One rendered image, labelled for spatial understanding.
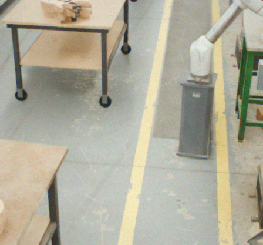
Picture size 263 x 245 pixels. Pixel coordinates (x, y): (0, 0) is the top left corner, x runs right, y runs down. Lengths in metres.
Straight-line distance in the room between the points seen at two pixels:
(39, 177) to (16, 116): 2.58
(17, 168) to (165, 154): 2.05
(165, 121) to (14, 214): 2.90
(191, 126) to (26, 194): 2.18
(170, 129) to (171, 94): 0.73
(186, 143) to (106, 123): 0.92
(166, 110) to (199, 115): 0.98
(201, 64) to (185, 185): 0.99
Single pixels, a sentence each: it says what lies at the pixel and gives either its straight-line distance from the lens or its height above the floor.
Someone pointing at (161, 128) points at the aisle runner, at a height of 0.00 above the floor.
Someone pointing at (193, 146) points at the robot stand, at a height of 0.11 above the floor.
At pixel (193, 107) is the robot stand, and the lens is 4.92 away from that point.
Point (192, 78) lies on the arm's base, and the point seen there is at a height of 0.72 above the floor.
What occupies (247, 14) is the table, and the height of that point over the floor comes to 0.90.
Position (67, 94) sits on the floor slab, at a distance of 6.20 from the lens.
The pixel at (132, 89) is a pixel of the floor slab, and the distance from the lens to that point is 6.29.
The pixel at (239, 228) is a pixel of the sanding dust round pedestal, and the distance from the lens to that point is 4.42.
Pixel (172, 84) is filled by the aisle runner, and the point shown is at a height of 0.00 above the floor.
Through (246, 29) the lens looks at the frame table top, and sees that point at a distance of 5.43.
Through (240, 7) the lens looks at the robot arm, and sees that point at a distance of 4.90.
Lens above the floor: 2.76
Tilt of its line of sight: 30 degrees down
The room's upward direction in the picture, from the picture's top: straight up
